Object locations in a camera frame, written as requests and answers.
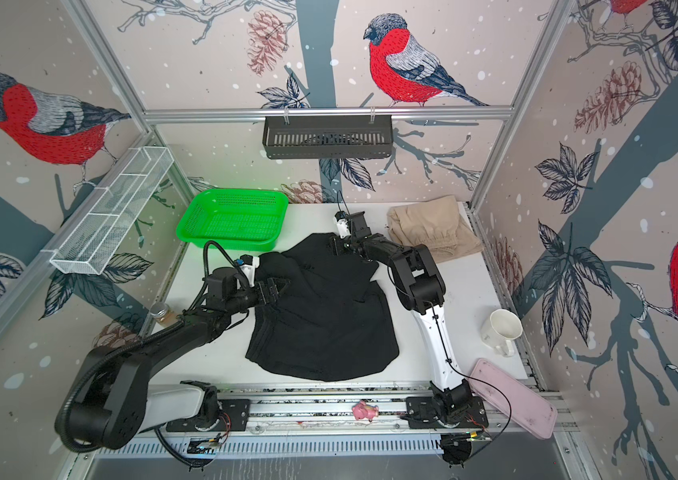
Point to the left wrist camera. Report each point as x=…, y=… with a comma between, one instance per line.
x=248, y=264

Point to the beige drawstring shorts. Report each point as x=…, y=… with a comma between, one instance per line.
x=438, y=225

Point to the black hanging slotted basket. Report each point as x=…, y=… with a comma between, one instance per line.
x=328, y=137

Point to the white wire mesh shelf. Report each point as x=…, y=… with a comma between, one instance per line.
x=96, y=238

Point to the pink cloth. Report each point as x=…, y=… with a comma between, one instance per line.
x=526, y=408

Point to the horizontal aluminium rail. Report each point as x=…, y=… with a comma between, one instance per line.
x=186, y=116

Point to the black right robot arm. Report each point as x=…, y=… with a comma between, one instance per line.
x=421, y=290

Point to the small glass jar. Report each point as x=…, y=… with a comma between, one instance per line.
x=162, y=314

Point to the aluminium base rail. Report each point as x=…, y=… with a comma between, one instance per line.
x=310, y=420

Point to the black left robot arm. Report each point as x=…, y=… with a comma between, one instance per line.
x=111, y=399

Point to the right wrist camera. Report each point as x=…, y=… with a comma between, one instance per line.
x=342, y=224

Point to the pink toy figure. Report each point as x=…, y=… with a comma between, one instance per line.
x=364, y=412

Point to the white mug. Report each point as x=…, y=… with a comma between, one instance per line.
x=500, y=331

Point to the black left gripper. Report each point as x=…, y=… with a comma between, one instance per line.
x=273, y=295

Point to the green plastic perforated basket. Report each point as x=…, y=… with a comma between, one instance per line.
x=238, y=219

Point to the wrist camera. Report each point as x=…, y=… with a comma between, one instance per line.
x=248, y=264
x=342, y=224

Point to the black shorts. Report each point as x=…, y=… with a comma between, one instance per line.
x=331, y=321

